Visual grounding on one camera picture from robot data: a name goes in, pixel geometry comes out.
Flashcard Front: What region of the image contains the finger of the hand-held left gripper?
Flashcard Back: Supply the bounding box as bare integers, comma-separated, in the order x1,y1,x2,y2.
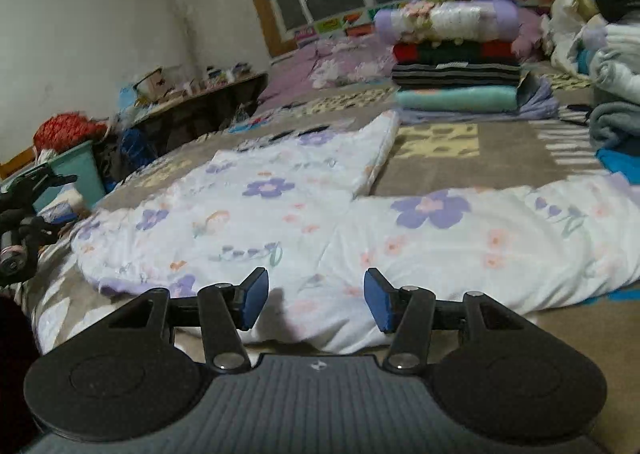
0,175,78,210

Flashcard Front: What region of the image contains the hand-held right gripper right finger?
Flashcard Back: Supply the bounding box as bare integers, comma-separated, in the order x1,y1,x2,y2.
363,267,527,376

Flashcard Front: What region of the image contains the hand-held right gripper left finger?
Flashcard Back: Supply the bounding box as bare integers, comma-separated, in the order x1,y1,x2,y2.
106,267,271,376

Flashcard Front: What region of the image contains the white floral garment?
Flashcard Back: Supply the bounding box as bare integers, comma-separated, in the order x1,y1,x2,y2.
70,109,640,355

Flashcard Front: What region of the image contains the green storage bin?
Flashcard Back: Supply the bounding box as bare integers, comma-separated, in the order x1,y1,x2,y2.
0,141,108,215

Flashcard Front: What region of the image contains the red knitted item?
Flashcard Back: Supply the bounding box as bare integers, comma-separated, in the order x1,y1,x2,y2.
34,112,109,153

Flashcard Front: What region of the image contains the blue cloth under desk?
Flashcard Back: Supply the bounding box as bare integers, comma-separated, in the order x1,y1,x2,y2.
119,127,157,171

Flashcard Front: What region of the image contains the cardboard box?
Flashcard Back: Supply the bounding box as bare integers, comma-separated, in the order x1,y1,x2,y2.
134,67,172,101

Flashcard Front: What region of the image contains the cartoon mouse printed blanket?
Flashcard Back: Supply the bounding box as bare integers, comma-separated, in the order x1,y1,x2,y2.
20,64,640,365

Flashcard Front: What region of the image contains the dark wooden desk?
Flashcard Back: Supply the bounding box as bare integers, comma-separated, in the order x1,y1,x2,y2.
120,72,268,147

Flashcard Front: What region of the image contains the teal folded garment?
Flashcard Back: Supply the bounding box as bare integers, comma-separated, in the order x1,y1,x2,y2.
395,86,518,113

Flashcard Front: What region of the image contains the black striped folded garment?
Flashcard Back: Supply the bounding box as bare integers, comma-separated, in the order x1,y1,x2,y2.
391,62,523,88

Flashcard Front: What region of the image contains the purple floral quilt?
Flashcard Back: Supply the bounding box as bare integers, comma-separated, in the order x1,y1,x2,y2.
257,9,546,108

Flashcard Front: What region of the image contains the red green folded sweater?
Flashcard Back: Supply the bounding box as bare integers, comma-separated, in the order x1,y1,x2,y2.
392,39,516,66

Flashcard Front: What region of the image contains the colourful printed headboard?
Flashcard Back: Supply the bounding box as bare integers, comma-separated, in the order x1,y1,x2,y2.
292,0,556,42

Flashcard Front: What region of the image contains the purple floral folded garment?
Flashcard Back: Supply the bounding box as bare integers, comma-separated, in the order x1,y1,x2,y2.
374,0,523,44

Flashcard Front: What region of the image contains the grey folded garment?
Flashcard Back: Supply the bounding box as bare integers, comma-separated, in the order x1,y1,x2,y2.
589,102,640,151

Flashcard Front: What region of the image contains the white folded garment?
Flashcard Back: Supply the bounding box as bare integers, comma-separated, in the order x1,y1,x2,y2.
587,24,640,105

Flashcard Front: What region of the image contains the cream quilt pile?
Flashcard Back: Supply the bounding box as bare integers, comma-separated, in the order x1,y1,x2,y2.
542,0,640,70

